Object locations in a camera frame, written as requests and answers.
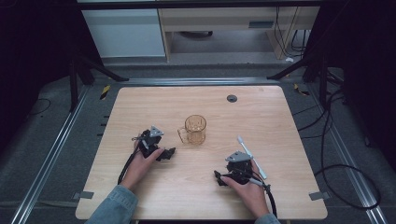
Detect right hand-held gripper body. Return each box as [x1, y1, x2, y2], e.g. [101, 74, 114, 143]
[224, 150, 254, 186]

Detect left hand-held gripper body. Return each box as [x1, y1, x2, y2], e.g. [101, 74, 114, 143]
[132, 125, 165, 159]

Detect white toothbrush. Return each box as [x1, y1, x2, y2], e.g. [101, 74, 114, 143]
[236, 134, 268, 180]

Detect amber glass mug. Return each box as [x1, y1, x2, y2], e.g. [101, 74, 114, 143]
[177, 114, 207, 146]

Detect person's left hand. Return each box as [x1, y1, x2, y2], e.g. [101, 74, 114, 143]
[120, 138, 165, 191]

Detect person's right hand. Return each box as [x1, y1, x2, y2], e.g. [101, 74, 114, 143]
[219, 161, 271, 219]

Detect yellow black tape strip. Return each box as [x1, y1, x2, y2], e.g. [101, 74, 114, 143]
[99, 84, 112, 101]
[292, 82, 311, 97]

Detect grey tape piece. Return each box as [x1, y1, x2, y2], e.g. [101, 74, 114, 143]
[72, 190, 95, 201]
[308, 190, 332, 202]

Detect black metal stand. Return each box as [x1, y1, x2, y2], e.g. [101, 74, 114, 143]
[266, 50, 332, 109]
[68, 46, 130, 114]

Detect white cabinet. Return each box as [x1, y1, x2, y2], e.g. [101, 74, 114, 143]
[81, 8, 166, 59]

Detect black round base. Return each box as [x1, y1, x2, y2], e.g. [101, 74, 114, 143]
[179, 30, 215, 40]

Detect black curtain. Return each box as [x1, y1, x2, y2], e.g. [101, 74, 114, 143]
[303, 0, 396, 174]
[0, 0, 105, 150]

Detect grey desk label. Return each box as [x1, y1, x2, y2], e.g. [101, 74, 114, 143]
[248, 20, 276, 30]

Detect left hand-held gripper black cable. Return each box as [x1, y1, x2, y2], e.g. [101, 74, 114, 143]
[117, 146, 141, 186]

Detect hand-held gripper black cable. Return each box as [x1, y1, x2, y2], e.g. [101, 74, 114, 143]
[247, 176, 278, 218]
[117, 146, 141, 186]

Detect right hand-held gripper black cable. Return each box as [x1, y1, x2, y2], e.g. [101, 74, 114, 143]
[247, 176, 278, 218]

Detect short aluminium floor rail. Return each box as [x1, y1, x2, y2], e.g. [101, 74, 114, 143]
[119, 77, 280, 88]

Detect branching black floor cables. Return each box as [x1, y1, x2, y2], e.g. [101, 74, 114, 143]
[291, 89, 347, 140]

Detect looped black floor cable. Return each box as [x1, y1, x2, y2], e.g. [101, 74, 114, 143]
[313, 88, 383, 210]

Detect long aluminium floor rail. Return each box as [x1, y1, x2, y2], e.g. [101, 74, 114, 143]
[307, 83, 389, 224]
[9, 85, 92, 224]

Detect thin black floor cable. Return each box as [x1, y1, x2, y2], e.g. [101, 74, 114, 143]
[27, 97, 52, 118]

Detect black hanging cables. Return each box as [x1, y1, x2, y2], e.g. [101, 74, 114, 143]
[275, 7, 308, 59]

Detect black metal frame bar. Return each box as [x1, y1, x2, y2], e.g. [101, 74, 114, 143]
[76, 0, 325, 10]

